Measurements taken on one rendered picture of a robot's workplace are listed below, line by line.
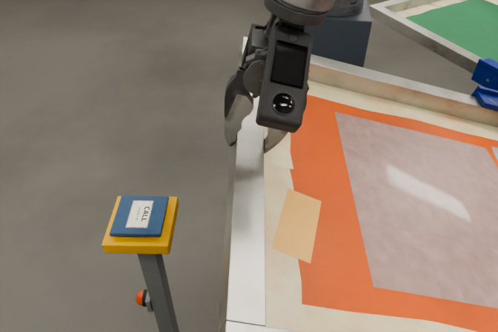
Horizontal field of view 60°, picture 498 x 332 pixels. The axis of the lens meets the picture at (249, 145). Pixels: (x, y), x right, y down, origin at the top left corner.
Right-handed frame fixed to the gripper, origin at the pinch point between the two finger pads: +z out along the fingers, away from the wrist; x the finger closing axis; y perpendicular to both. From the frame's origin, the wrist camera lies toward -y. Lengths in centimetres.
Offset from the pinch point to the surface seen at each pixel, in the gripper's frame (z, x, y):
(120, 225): 34.6, 16.6, 9.3
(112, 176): 141, 39, 120
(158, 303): 64, 5, 10
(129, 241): 35.7, 14.3, 6.9
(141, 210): 33.6, 13.3, 13.0
